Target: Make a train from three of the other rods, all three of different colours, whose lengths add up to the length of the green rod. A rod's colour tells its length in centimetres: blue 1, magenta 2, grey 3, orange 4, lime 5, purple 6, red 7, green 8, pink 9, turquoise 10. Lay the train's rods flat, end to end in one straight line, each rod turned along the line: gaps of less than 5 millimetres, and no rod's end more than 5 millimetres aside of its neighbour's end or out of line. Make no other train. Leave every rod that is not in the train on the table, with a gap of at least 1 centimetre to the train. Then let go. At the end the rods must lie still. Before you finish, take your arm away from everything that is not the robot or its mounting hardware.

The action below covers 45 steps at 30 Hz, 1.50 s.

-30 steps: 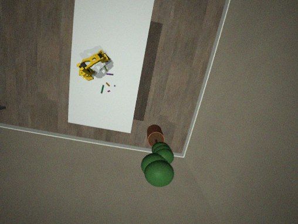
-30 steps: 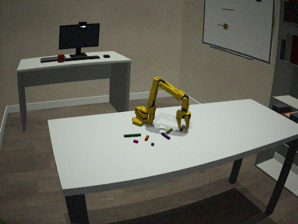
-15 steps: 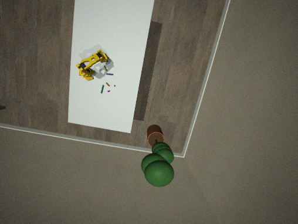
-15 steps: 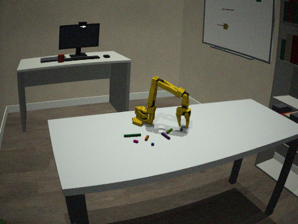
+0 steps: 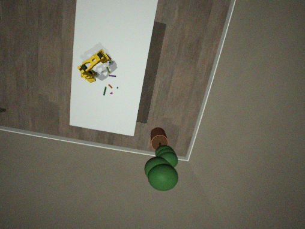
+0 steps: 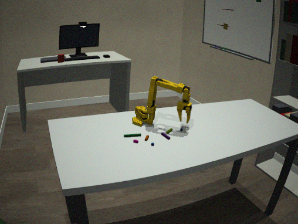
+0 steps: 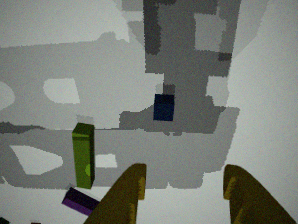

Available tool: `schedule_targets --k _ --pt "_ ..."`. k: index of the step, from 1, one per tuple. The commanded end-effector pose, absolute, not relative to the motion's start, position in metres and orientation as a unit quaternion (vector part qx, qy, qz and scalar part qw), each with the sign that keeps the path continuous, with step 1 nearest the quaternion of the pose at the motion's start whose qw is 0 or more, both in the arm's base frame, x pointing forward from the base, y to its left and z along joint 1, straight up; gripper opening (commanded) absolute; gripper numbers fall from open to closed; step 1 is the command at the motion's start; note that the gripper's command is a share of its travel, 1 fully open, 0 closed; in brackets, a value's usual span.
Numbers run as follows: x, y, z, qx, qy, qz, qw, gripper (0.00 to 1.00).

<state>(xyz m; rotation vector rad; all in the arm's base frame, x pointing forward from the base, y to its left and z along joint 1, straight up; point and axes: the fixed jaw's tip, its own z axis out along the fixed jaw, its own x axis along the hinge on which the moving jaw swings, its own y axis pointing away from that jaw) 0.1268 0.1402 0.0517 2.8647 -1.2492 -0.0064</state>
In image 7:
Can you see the dark blue block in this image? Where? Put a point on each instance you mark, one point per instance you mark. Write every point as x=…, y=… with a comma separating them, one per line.
x=163, y=107

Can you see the lime green rod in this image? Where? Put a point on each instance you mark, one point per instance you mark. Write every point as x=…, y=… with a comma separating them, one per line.
x=83, y=147

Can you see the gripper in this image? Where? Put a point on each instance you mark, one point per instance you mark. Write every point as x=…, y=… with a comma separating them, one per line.
x=250, y=202

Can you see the purple rod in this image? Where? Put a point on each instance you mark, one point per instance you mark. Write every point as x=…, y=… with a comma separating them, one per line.
x=79, y=201

